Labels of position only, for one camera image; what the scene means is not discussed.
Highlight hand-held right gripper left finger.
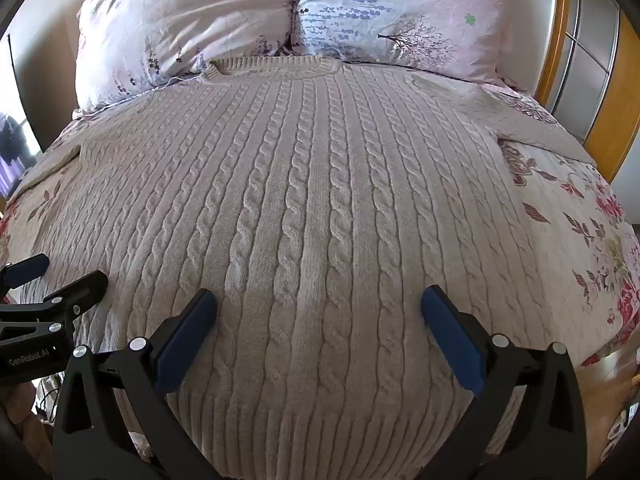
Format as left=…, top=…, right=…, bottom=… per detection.
left=51, top=289, right=236, bottom=480

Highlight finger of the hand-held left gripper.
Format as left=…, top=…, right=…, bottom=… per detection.
left=0, top=254, right=51, bottom=292
left=0, top=270, right=110, bottom=342

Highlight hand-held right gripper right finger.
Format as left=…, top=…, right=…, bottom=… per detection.
left=420, top=285, right=587, bottom=480

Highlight cream cable-knit sweater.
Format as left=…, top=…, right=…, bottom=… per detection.
left=10, top=55, right=598, bottom=480

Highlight hanging dark clothes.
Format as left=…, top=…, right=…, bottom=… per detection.
left=0, top=112, right=42, bottom=197

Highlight floral bed sheet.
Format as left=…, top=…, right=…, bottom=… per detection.
left=0, top=80, right=640, bottom=461

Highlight pink floral pillow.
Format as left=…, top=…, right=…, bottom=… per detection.
left=76, top=0, right=301, bottom=113

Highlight pink pillow with tree print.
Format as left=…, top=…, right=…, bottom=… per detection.
left=292, top=0, right=532, bottom=85

